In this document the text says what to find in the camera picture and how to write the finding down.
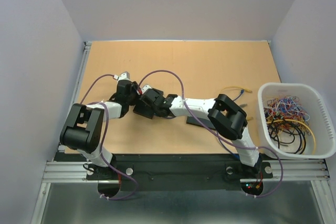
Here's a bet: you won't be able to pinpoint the black switch with ports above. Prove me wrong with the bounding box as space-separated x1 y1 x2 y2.
133 104 154 119

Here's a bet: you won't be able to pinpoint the yellow ethernet cable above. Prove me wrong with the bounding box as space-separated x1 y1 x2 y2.
221 86 254 121

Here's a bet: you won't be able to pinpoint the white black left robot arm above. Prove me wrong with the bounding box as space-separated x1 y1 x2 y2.
60 80 141 179

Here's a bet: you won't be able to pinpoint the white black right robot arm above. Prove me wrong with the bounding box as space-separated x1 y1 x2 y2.
133 88 262 177

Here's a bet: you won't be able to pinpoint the white plastic basket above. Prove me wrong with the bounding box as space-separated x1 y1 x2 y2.
257 83 335 159

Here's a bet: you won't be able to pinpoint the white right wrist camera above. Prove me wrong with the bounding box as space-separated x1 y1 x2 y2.
141 84 152 94

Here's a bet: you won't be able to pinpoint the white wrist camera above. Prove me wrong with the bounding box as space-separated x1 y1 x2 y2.
141 84 152 94
113 71 130 81

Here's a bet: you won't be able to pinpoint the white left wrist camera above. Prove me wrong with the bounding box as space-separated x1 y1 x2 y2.
113 71 130 81

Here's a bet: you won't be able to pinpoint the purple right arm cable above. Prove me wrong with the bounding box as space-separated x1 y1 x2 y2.
138 70 284 199

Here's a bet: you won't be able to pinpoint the black flat switch box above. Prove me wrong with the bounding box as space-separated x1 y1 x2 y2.
186 116 215 130

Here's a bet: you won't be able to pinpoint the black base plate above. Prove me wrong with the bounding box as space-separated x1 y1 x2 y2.
54 152 273 196

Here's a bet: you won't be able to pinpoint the pile of coloured cables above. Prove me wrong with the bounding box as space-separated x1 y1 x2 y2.
264 95 317 155

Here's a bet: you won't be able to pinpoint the aluminium frame rails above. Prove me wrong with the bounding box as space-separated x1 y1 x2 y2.
32 40 335 223

